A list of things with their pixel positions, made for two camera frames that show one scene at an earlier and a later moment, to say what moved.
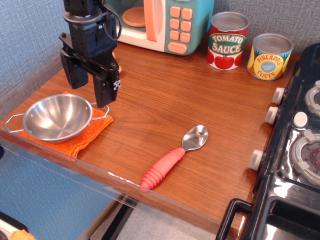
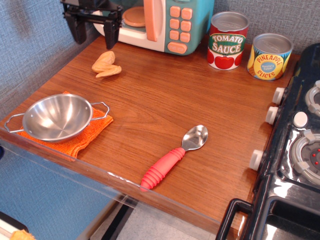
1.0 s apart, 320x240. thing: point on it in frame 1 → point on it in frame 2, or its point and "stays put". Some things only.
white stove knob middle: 271,114 stays put
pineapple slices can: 269,56 stays put
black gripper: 92,46 → 111,13
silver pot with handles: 57,118 stays put
